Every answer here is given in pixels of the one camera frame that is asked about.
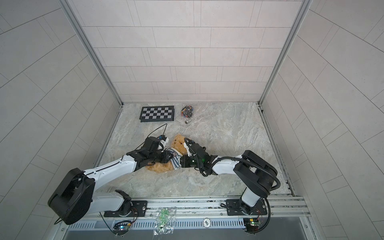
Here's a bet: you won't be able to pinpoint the striped knit bear sweater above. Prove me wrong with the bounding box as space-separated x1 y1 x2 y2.
166 148 183 170

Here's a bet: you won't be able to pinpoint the brown teddy bear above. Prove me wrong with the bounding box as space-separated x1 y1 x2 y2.
146 134 188 173

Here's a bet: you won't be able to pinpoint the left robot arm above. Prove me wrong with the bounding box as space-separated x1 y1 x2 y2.
48 135 172 225

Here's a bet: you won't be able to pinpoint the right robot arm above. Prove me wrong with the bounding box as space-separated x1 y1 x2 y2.
180 138 281 215

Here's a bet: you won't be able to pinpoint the black white checkerboard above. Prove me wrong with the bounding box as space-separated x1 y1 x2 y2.
139 106 175 123

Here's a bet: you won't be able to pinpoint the bag of colourful small parts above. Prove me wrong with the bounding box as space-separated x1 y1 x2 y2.
181 105 194 118

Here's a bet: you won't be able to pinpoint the round white sticker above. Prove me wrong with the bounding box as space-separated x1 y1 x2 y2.
203 218 212 228

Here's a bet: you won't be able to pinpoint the clear bag green parts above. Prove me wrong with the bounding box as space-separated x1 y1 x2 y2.
154 208 176 236

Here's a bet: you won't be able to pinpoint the left green circuit board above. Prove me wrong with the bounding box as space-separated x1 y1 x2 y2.
113 220 133 236

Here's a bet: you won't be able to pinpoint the right circuit board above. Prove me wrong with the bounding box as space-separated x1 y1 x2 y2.
243 218 261 233

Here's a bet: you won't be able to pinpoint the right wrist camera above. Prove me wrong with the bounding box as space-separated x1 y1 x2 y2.
184 138 194 157

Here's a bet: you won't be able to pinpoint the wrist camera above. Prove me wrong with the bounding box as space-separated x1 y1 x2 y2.
158 135 169 149
184 138 194 157

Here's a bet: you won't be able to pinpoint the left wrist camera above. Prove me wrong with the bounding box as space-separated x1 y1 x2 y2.
158 135 169 149

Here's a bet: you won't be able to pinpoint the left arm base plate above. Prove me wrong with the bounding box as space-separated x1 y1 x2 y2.
104 201 148 218

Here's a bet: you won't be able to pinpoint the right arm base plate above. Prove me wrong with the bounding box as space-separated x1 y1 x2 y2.
224 199 268 216

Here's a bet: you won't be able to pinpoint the black corrugated cable conduit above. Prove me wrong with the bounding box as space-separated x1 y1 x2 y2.
184 137 282 193

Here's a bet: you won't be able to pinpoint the aluminium mounting rail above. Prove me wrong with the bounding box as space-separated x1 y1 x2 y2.
50 195 319 240

